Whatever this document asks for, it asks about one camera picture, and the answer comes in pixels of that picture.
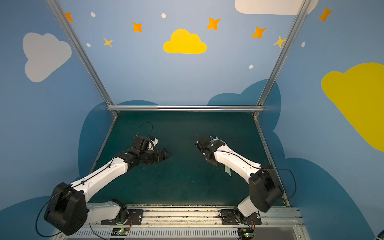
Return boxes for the dark green table mat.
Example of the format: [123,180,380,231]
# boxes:
[91,112,268,206]

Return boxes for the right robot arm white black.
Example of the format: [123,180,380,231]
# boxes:
[196,136,285,219]

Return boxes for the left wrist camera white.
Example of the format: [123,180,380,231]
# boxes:
[150,137,159,146]

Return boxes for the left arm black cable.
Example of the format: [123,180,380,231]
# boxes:
[35,121,154,240]

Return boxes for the aluminium front rail bed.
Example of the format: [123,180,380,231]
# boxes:
[52,205,310,240]

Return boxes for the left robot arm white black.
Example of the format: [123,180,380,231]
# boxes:
[40,136,172,236]

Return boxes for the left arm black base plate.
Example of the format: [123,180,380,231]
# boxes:
[101,209,144,226]

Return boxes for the aluminium frame post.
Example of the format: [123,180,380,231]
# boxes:
[257,0,312,106]
[46,0,114,105]

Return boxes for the left aluminium frame post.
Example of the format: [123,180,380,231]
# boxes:
[46,0,114,105]

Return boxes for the light green paper sheet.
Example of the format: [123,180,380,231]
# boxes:
[225,165,232,177]

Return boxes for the left green controller board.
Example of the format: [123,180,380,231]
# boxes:
[111,228,130,236]

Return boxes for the green controller board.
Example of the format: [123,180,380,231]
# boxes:
[111,228,130,236]
[238,228,254,240]

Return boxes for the right aluminium frame post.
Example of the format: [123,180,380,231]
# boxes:
[257,0,312,106]

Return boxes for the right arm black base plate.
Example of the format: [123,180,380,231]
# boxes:
[218,209,262,226]

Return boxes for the right green controller board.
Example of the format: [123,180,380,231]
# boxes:
[238,228,254,240]

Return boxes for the back horizontal aluminium bar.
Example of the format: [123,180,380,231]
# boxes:
[107,105,264,112]

